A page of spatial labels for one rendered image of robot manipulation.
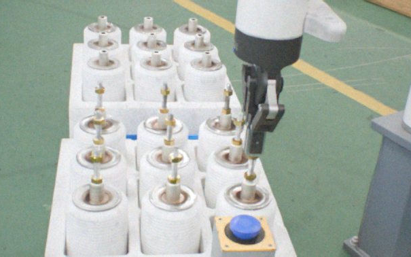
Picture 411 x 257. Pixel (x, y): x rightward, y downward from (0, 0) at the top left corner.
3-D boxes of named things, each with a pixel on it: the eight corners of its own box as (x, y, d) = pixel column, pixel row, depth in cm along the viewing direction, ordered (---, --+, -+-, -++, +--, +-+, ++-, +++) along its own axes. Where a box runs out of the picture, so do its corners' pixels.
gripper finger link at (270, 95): (260, 73, 68) (255, 80, 70) (263, 113, 67) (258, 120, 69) (282, 73, 68) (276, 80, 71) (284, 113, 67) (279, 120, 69)
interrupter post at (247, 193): (257, 200, 100) (259, 183, 99) (245, 204, 99) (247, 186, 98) (248, 192, 102) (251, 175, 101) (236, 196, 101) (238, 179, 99)
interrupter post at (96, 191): (93, 205, 96) (93, 187, 94) (86, 197, 98) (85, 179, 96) (107, 200, 97) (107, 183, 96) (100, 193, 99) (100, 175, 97)
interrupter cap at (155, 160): (198, 166, 108) (198, 162, 108) (157, 175, 105) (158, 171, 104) (176, 145, 114) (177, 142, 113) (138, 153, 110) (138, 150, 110)
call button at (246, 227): (256, 225, 84) (257, 213, 83) (262, 244, 81) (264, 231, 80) (226, 226, 84) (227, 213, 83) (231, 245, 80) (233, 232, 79)
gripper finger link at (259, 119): (261, 101, 67) (248, 117, 73) (261, 117, 67) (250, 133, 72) (285, 102, 67) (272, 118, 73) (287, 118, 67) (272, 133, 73)
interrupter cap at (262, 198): (280, 204, 100) (280, 201, 100) (240, 217, 96) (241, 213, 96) (253, 181, 105) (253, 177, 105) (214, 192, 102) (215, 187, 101)
